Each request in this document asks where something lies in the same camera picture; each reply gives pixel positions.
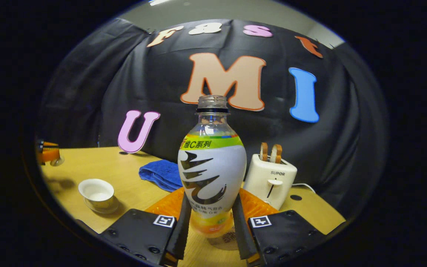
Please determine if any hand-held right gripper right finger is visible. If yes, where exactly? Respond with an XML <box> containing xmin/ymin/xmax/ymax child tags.
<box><xmin>231</xmin><ymin>187</ymin><xmax>328</xmax><ymax>266</ymax></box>

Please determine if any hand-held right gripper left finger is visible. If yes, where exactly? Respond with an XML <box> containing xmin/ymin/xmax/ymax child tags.
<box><xmin>100</xmin><ymin>187</ymin><xmax>192</xmax><ymax>267</ymax></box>

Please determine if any round wooden coaster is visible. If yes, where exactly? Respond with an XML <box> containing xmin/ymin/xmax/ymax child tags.
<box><xmin>206</xmin><ymin>225</ymin><xmax>238</xmax><ymax>251</ymax></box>

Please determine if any white teacup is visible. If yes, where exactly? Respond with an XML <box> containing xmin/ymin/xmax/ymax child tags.
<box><xmin>78</xmin><ymin>178</ymin><xmax>115</xmax><ymax>209</ymax></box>

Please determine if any water bottle with white label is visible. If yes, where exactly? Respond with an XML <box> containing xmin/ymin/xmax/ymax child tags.
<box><xmin>178</xmin><ymin>95</ymin><xmax>247</xmax><ymax>238</ymax></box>

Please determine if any white toaster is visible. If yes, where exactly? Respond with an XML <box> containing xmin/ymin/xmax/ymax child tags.
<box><xmin>243</xmin><ymin>152</ymin><xmax>298</xmax><ymax>211</ymax></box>

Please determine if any blue towel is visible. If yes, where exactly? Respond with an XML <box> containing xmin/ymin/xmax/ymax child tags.
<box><xmin>138</xmin><ymin>159</ymin><xmax>184</xmax><ymax>193</ymax></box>

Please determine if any black backdrop cloth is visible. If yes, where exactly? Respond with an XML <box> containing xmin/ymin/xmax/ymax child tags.
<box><xmin>37</xmin><ymin>19</ymin><xmax>391</xmax><ymax>220</ymax></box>

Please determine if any white toaster cable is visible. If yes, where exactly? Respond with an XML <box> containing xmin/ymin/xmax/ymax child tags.
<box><xmin>292</xmin><ymin>182</ymin><xmax>317</xmax><ymax>194</ymax></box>

